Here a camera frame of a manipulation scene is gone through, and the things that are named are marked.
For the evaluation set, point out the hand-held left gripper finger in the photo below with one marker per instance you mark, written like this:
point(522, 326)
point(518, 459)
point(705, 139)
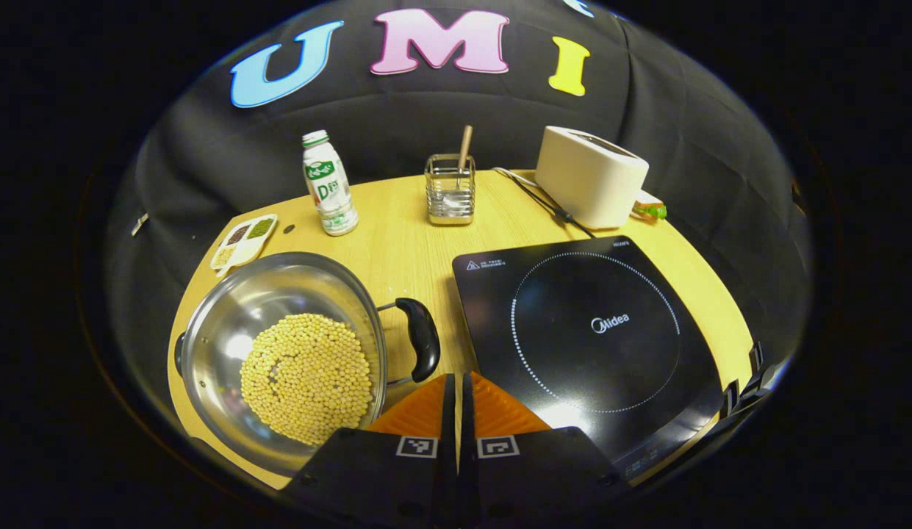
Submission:
point(450, 411)
point(467, 411)

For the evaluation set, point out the black induction cooktop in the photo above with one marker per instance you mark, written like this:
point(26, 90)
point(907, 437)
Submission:
point(595, 323)

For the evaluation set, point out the stainless steel pot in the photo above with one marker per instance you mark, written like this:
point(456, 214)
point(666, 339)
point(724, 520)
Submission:
point(279, 290)

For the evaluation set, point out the pile of soybeans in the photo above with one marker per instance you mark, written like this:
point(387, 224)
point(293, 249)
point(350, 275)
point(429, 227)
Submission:
point(305, 378)

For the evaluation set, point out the white drink bottle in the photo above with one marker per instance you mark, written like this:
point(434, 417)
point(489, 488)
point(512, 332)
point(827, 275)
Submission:
point(329, 191)

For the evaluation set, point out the white toaster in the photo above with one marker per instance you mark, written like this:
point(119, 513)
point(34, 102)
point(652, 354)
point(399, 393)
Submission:
point(588, 180)

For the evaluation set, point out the wooden stick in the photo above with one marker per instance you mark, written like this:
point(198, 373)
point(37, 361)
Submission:
point(465, 147)

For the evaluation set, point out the divided white bean tray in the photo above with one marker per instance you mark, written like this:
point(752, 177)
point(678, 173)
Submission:
point(242, 242)

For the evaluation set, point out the toy sandwich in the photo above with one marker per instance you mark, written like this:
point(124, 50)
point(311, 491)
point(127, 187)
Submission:
point(650, 211)

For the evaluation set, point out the black backdrop cloth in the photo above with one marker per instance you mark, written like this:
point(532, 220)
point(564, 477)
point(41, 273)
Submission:
point(426, 125)

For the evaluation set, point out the black table edge clamp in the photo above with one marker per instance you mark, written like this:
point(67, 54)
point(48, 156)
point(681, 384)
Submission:
point(753, 382)

